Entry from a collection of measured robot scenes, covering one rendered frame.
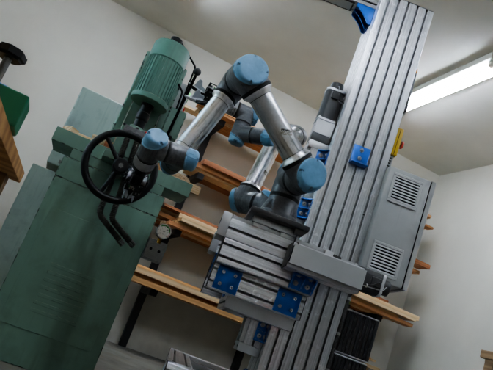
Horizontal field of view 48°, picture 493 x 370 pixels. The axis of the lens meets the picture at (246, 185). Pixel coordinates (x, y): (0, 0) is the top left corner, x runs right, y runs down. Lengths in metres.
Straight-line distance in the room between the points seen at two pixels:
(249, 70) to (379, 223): 0.82
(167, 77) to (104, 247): 0.82
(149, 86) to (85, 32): 2.64
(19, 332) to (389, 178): 1.56
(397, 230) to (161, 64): 1.26
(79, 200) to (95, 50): 2.90
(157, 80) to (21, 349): 1.23
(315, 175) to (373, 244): 0.45
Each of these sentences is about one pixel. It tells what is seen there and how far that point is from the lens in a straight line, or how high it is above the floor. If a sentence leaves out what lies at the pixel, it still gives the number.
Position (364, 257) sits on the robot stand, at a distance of 2.22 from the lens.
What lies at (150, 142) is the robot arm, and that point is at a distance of 1.77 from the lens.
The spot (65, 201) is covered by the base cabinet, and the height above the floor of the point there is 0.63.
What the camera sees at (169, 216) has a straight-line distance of 4.44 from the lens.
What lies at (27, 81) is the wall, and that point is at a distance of 4.93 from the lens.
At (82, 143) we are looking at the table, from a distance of 2.33.
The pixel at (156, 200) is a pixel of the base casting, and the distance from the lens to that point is 2.31.
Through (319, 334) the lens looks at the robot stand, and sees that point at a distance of 2.20.
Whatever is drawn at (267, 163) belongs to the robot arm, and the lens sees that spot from 2.71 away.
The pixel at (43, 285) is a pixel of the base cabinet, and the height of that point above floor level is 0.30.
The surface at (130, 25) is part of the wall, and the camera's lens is 5.19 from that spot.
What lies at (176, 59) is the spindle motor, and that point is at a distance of 2.58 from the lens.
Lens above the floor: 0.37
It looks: 15 degrees up
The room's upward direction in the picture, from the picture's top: 21 degrees clockwise
